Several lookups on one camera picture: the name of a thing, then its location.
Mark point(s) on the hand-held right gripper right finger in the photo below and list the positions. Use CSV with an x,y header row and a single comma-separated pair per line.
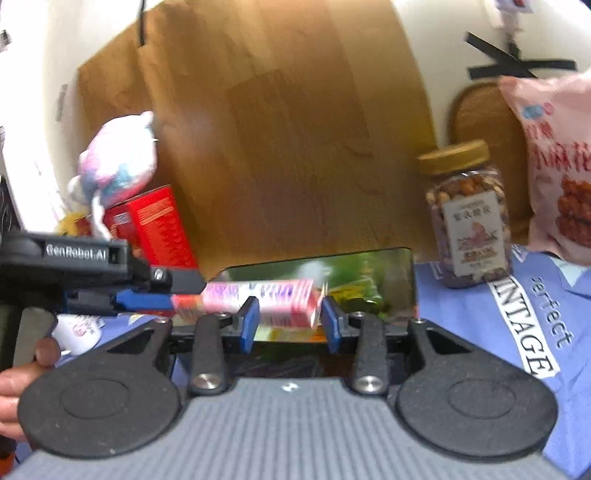
x,y
329,325

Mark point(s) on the pink snack bag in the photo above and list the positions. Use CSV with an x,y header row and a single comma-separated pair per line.
x,y
558,161

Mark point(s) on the large wooden panel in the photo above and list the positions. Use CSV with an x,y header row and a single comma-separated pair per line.
x,y
286,138

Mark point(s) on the black tin box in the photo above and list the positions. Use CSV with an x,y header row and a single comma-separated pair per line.
x,y
378,277

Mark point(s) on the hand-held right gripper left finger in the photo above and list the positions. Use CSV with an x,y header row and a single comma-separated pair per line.
x,y
250,325

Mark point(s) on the blue printed tablecloth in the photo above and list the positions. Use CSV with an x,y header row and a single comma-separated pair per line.
x,y
508,332

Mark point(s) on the pink blue plush toy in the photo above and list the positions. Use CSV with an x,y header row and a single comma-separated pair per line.
x,y
120,161

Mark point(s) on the red gift box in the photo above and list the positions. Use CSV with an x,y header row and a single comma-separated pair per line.
x,y
152,226

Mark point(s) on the black tape cross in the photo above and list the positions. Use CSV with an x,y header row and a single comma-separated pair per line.
x,y
508,62

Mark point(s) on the pink snack box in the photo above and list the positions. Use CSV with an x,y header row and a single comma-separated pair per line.
x,y
277,300

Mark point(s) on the white enamel mug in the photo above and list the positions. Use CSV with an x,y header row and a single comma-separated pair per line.
x,y
78,332

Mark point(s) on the black tape strip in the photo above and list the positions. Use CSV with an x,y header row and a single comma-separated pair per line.
x,y
141,27

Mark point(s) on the person's left hand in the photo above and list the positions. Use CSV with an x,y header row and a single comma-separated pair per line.
x,y
11,397

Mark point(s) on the yellow duck plush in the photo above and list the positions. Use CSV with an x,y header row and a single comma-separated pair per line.
x,y
69,226

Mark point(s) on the clear nut jar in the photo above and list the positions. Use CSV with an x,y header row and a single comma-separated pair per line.
x,y
466,207

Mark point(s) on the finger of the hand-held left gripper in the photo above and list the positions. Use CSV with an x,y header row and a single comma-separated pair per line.
x,y
180,280
143,301

